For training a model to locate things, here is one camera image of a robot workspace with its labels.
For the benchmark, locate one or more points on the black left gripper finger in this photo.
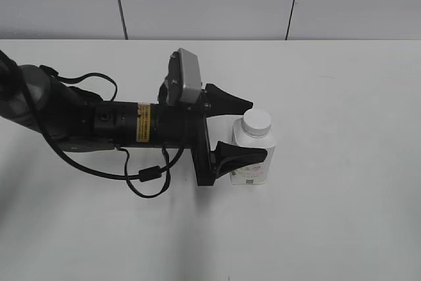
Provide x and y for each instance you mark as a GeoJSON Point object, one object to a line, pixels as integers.
{"type": "Point", "coordinates": [220, 103]}
{"type": "Point", "coordinates": [227, 158]}

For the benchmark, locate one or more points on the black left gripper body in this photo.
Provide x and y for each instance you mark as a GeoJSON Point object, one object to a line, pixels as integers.
{"type": "Point", "coordinates": [185, 124]}

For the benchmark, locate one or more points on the white yili changqing bottle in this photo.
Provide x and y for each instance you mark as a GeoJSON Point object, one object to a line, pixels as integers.
{"type": "Point", "coordinates": [257, 173]}

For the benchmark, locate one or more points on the white screw cap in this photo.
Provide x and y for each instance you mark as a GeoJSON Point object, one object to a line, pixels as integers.
{"type": "Point", "coordinates": [256, 122]}

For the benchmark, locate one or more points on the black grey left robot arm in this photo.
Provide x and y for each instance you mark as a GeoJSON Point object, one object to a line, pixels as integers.
{"type": "Point", "coordinates": [73, 120]}

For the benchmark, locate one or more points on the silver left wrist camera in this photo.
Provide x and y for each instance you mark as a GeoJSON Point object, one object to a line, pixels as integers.
{"type": "Point", "coordinates": [183, 81]}

